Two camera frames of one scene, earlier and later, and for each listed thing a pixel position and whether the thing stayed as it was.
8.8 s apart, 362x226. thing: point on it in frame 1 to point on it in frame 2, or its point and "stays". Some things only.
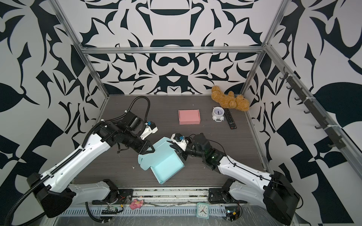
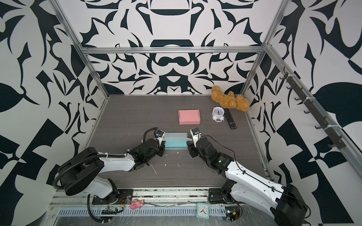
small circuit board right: (233, 212) stays
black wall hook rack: (331, 133) stays
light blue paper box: (164, 162) to (176, 141)
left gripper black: (143, 149) to (161, 149)
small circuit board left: (111, 210) stays
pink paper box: (189, 117) stays
